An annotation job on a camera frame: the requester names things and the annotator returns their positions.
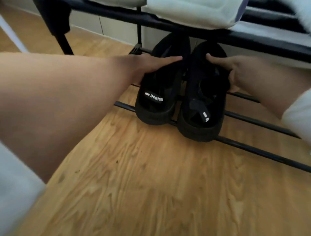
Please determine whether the person's left hand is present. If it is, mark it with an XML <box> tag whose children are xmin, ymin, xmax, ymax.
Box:
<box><xmin>121</xmin><ymin>54</ymin><xmax>184</xmax><ymax>86</ymax></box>

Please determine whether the person's right hand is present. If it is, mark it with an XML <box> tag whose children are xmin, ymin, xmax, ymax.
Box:
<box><xmin>206</xmin><ymin>53</ymin><xmax>246</xmax><ymax>94</ymax></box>

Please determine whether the black sandal with white label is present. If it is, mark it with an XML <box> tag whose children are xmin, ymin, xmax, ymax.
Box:
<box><xmin>135</xmin><ymin>33</ymin><xmax>191</xmax><ymax>126</ymax></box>

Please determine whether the black sandal with strap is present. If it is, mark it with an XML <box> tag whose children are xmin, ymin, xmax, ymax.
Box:
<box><xmin>177</xmin><ymin>41</ymin><xmax>230</xmax><ymax>143</ymax></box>

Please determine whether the person's right forearm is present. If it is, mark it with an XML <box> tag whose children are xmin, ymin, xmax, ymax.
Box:
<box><xmin>241</xmin><ymin>55</ymin><xmax>311</xmax><ymax>120</ymax></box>

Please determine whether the person's left forearm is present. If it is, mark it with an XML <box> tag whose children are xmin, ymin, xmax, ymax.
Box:
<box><xmin>0</xmin><ymin>52</ymin><xmax>129</xmax><ymax>184</ymax></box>

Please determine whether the black metal shoe rack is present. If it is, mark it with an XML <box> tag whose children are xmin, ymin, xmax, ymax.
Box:
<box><xmin>55</xmin><ymin>0</ymin><xmax>311</xmax><ymax>173</ymax></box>

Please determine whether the white shoe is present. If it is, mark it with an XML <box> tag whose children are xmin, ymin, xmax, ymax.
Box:
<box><xmin>145</xmin><ymin>0</ymin><xmax>249</xmax><ymax>31</ymax></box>

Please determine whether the white fluffy item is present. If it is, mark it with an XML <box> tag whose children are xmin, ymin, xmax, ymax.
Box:
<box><xmin>291</xmin><ymin>0</ymin><xmax>311</xmax><ymax>32</ymax></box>

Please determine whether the white sleeve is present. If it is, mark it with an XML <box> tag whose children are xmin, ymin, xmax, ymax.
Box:
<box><xmin>281</xmin><ymin>88</ymin><xmax>311</xmax><ymax>156</ymax></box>
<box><xmin>0</xmin><ymin>143</ymin><xmax>47</xmax><ymax>236</ymax></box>

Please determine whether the white rod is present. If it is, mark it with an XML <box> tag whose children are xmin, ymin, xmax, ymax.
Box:
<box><xmin>0</xmin><ymin>14</ymin><xmax>30</xmax><ymax>53</ymax></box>

